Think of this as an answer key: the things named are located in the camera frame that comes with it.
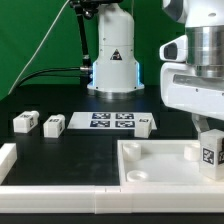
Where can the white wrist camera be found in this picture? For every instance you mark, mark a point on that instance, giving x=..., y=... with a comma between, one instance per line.
x=175, y=50

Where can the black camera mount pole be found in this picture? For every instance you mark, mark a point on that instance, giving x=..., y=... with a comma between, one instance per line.
x=84, y=9

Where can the white obstacle fence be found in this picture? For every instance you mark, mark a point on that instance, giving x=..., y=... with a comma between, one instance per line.
x=105, y=199

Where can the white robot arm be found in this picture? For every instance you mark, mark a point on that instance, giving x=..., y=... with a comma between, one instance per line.
x=117, y=72

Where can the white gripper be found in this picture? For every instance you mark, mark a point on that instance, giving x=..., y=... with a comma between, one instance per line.
x=182, y=89

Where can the white marker sheet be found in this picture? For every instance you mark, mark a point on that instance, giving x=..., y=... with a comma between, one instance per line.
x=108, y=120

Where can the white square tabletop part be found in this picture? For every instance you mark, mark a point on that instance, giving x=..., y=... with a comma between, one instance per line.
x=160, y=162

